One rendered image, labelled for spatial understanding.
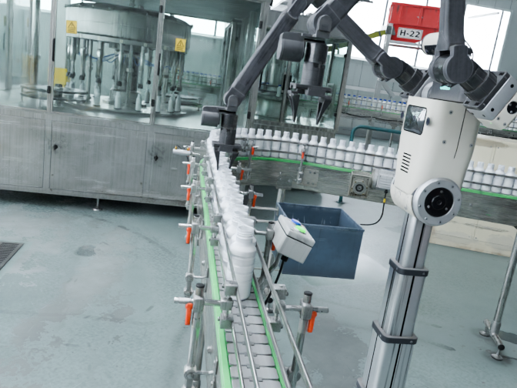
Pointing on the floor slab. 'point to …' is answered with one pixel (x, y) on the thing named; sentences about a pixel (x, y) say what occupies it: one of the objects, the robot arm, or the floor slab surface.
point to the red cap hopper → (405, 37)
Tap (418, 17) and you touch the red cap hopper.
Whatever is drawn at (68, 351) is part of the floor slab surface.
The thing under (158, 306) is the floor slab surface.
